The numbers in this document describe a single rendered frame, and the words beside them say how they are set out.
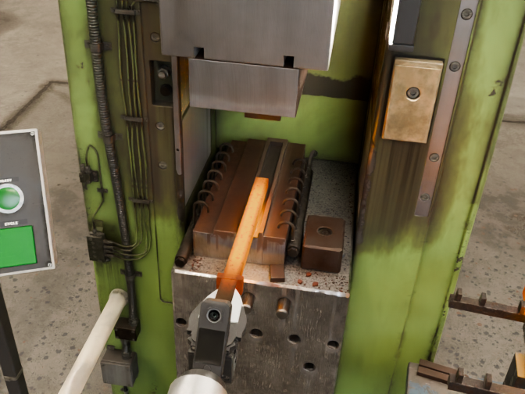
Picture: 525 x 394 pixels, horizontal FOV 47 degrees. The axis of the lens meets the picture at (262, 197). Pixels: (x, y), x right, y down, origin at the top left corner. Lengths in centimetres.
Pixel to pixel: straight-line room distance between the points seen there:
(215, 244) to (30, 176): 40
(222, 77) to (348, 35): 53
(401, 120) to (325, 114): 43
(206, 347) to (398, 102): 61
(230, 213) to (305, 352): 35
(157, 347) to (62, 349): 73
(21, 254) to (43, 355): 121
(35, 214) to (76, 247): 165
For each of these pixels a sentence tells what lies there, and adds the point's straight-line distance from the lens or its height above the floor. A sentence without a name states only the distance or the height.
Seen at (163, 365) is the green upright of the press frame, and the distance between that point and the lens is 186.
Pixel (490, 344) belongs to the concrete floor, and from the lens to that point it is 262.
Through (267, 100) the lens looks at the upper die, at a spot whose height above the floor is 130.
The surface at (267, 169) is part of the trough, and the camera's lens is 152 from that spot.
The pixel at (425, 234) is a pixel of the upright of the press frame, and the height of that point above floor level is 95.
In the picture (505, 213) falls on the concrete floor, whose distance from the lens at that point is 340.
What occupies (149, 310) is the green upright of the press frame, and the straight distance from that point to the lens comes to 171.
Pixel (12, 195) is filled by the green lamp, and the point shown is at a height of 110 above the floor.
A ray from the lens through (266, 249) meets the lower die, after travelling 130.
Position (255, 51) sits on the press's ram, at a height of 139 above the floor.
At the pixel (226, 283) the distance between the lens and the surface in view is 107.
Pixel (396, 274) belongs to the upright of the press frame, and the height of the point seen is 82.
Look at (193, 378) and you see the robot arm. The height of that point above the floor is 107.
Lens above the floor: 177
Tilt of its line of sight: 34 degrees down
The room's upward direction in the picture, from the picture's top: 3 degrees clockwise
